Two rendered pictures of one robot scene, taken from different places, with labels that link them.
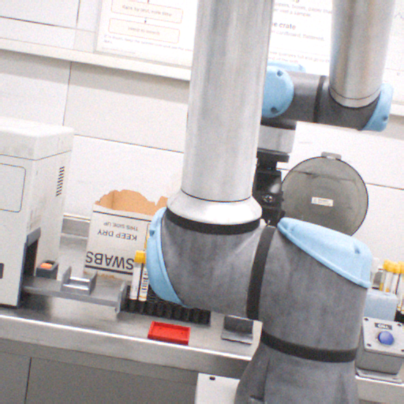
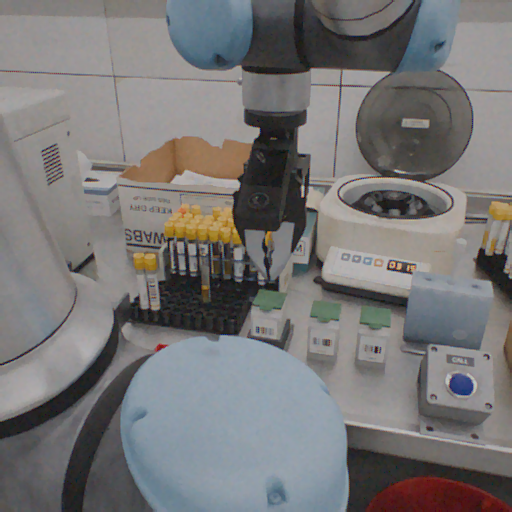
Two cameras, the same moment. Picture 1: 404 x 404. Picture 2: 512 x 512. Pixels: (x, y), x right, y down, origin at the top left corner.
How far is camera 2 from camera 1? 0.66 m
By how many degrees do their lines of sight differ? 24
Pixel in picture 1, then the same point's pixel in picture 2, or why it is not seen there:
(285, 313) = not seen: outside the picture
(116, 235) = (149, 209)
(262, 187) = (254, 177)
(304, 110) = (280, 49)
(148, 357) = not seen: hidden behind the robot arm
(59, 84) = (96, 18)
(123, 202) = (186, 150)
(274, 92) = (213, 24)
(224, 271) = (20, 495)
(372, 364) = (442, 414)
